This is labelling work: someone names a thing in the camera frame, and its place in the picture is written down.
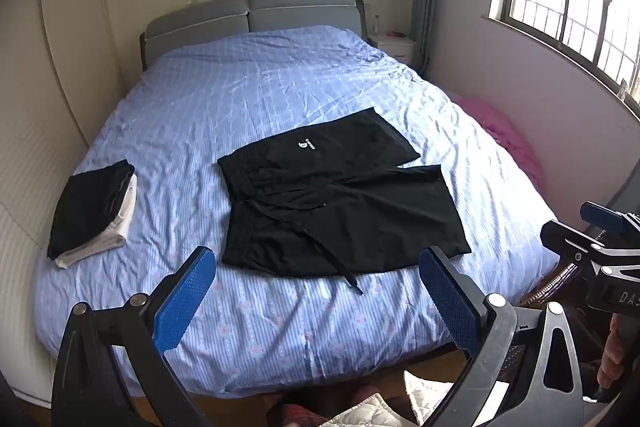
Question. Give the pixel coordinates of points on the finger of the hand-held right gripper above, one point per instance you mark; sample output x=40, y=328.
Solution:
x=602, y=212
x=570, y=237

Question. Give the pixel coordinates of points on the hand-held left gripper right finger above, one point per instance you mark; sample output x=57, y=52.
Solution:
x=445, y=302

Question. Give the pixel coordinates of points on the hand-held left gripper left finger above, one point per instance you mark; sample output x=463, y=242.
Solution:
x=185, y=297

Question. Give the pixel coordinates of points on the black pants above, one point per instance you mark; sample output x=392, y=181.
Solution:
x=390, y=217

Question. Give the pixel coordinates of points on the person's right hand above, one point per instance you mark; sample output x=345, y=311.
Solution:
x=610, y=357

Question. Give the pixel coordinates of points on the folded white garment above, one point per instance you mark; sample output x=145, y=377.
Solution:
x=107, y=244

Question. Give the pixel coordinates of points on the pink blanket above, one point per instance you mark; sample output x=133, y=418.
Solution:
x=505, y=137

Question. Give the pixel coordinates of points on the folded black garment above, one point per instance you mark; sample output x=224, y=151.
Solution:
x=85, y=207

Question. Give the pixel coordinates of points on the white quilted jacket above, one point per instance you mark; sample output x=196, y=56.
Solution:
x=360, y=414

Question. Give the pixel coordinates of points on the red plaid trousers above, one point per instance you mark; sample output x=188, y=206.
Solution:
x=300, y=414

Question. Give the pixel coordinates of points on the bed with blue sheet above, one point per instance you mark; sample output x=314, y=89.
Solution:
x=300, y=97

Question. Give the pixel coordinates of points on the white nightstand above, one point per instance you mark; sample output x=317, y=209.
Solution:
x=397, y=49

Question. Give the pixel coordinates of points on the small clear bottle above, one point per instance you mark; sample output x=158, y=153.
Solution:
x=376, y=24

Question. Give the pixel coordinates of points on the grey padded headboard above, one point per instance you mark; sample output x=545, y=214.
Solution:
x=300, y=7

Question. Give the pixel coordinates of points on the brown wooden bed frame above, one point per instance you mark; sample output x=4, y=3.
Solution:
x=555, y=287

